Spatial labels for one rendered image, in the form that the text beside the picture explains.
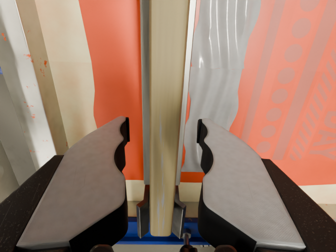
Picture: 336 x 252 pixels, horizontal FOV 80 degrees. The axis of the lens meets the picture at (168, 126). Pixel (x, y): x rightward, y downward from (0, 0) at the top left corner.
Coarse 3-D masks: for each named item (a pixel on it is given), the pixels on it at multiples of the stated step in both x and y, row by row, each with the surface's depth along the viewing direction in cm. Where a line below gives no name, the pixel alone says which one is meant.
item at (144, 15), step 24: (144, 0) 20; (192, 0) 20; (144, 24) 21; (192, 24) 21; (144, 48) 22; (144, 72) 23; (144, 96) 24; (144, 120) 26; (144, 144) 28; (144, 168) 30
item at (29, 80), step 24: (0, 0) 20; (24, 0) 21; (0, 24) 21; (24, 24) 21; (0, 48) 22; (24, 48) 22; (24, 72) 23; (48, 72) 26; (24, 96) 25; (48, 96) 26; (24, 120) 26; (48, 120) 26; (48, 144) 28; (192, 216) 36
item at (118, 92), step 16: (96, 64) 26; (112, 64) 26; (128, 64) 27; (96, 80) 27; (112, 80) 27; (128, 80) 28; (240, 80) 28; (96, 96) 29; (112, 96) 29; (128, 96) 29; (240, 96) 29; (96, 112) 30; (112, 112) 30; (128, 112) 30; (240, 112) 30; (128, 144) 32; (128, 160) 34; (272, 160) 34; (288, 160) 35; (304, 160) 35; (128, 176) 36; (192, 176) 36; (288, 176) 36; (304, 176) 36; (320, 176) 36
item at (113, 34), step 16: (80, 0) 23; (96, 0) 23; (112, 0) 23; (128, 0) 23; (96, 16) 24; (112, 16) 24; (128, 16) 24; (96, 32) 25; (112, 32) 25; (128, 32) 25; (256, 32) 25; (96, 48) 26; (112, 48) 26; (128, 48) 26; (256, 48) 26
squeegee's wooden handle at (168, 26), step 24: (168, 0) 14; (168, 24) 15; (168, 48) 16; (168, 72) 17; (168, 96) 18; (168, 120) 19; (168, 144) 20; (168, 168) 21; (168, 192) 23; (168, 216) 25
